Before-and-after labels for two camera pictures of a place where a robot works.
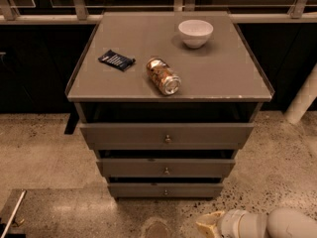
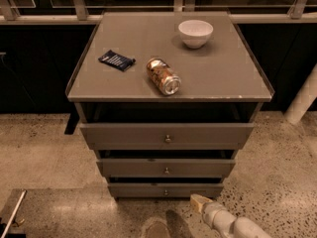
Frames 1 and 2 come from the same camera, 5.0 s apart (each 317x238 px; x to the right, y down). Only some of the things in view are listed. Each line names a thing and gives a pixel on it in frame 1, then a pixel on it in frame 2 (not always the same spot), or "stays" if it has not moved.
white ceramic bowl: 195,33 stays
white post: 304,99 stays
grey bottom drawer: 165,189 stays
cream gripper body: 232,224 to 210,210
